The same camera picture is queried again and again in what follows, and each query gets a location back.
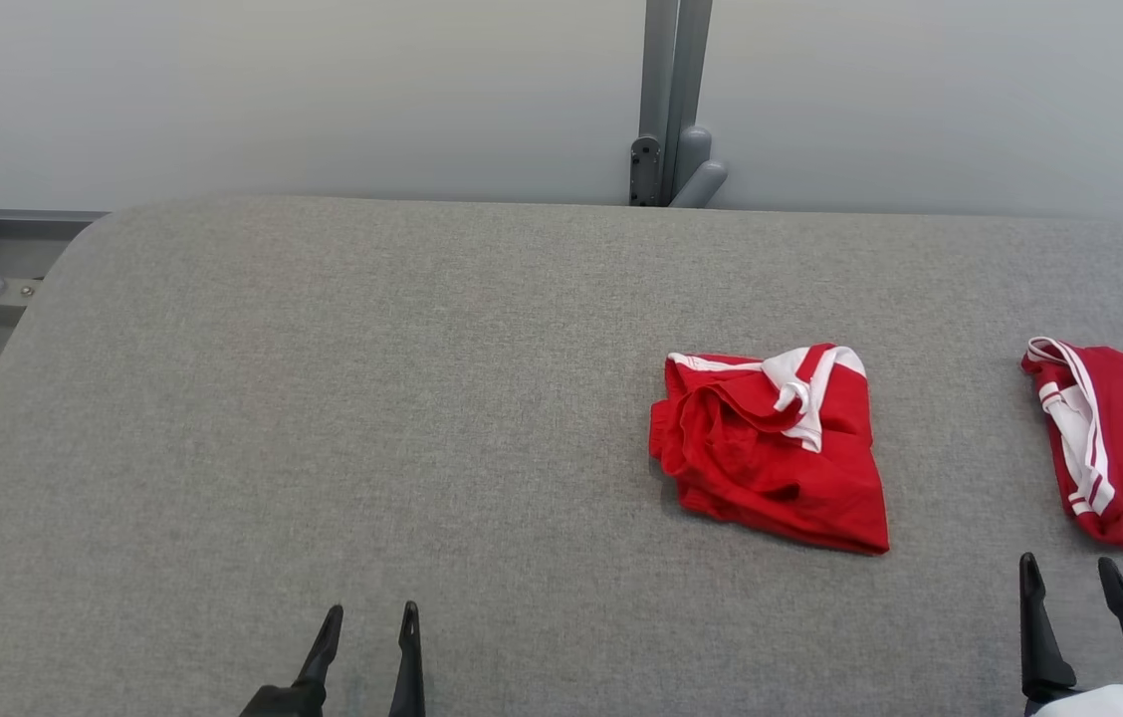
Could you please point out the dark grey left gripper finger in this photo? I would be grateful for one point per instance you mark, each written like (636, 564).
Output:
(325, 652)
(408, 677)

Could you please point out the plain red garment white trim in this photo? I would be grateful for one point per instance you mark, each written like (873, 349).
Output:
(771, 478)

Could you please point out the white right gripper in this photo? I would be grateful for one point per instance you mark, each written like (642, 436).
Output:
(1109, 704)

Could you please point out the dark grey hinge plate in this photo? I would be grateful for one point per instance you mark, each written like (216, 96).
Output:
(645, 174)

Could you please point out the grey fabric sofa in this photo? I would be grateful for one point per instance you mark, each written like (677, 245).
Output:
(323, 448)

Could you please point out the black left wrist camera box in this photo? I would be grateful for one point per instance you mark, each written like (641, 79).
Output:
(283, 702)

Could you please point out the grey cylindrical post fitting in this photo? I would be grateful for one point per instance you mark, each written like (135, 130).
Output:
(699, 169)

